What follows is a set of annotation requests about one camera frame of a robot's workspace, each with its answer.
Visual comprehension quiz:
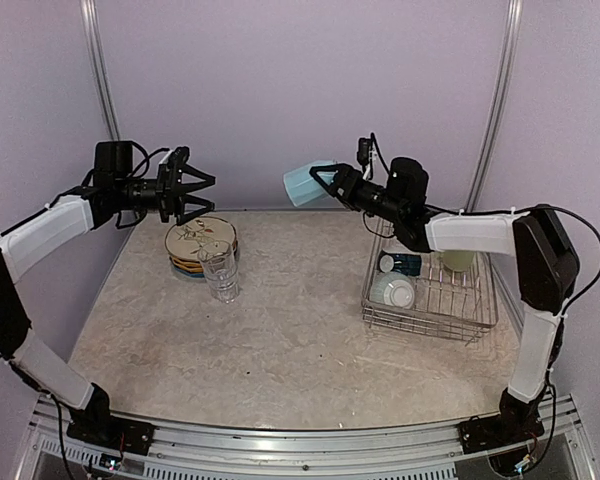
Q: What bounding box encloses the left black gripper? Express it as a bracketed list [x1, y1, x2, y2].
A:
[115, 158, 214, 225]

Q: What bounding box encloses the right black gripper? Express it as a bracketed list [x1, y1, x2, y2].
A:
[311, 161, 406, 222]

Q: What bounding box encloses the light blue cup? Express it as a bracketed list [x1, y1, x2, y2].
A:
[283, 160, 336, 208]

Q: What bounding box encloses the beige plate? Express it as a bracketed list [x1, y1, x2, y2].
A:
[164, 216, 237, 261]

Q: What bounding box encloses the yellow polka dot plate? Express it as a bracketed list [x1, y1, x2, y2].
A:
[169, 253, 204, 276]

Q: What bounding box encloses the blue polka dot plate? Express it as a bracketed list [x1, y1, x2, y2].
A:
[171, 263, 204, 279]

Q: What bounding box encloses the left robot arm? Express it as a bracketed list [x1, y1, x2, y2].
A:
[0, 141, 216, 445]

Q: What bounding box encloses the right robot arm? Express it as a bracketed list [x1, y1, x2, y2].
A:
[309, 157, 600, 444]

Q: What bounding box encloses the dark teal white bowl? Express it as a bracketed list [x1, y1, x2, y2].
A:
[377, 252, 422, 277]

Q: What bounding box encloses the light green checked bowl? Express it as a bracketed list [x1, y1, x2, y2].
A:
[369, 272, 416, 309]

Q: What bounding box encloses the pale green cup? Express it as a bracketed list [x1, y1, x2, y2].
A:
[441, 250, 476, 272]

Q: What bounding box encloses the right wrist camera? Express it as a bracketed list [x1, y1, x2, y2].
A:
[356, 137, 376, 181]

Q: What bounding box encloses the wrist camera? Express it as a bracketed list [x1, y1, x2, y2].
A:
[356, 137, 376, 181]
[158, 146, 190, 172]

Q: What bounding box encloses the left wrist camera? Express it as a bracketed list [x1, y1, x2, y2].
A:
[158, 146, 190, 172]

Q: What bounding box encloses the metal wire dish rack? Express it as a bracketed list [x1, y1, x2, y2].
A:
[362, 218, 499, 344]

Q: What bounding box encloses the right aluminium frame post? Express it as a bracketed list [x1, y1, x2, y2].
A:
[465, 0, 524, 211]

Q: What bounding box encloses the aluminium frame post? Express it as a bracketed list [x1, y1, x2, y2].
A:
[80, 0, 121, 141]
[465, 0, 524, 211]

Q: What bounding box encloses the left aluminium frame post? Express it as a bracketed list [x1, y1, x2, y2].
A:
[80, 0, 121, 141]

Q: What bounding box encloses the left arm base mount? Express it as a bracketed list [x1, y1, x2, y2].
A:
[67, 411, 156, 456]

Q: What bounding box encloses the front aluminium rail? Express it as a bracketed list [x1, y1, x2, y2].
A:
[13, 397, 599, 479]

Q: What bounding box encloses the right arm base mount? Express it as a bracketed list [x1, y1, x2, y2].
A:
[457, 414, 545, 454]

